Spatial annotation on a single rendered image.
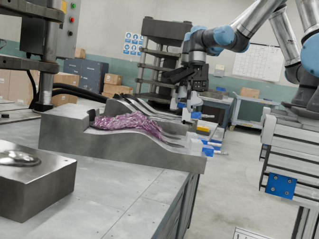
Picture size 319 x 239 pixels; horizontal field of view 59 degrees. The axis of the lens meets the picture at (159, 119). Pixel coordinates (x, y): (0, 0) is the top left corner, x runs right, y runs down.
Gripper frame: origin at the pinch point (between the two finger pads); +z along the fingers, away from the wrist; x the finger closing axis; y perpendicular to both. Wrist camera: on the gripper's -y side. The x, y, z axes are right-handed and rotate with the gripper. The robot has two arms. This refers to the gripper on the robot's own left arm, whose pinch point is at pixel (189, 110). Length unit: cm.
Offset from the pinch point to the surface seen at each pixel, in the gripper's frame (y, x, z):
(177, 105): -10.7, 26.5, -3.6
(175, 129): -3.9, -6.1, 8.3
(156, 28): -128, 366, -165
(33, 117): -71, -9, 8
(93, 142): -21, -44, 13
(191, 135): 4.4, -19.0, 10.1
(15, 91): -322, 253, -28
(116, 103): -30.6, -7.2, -0.8
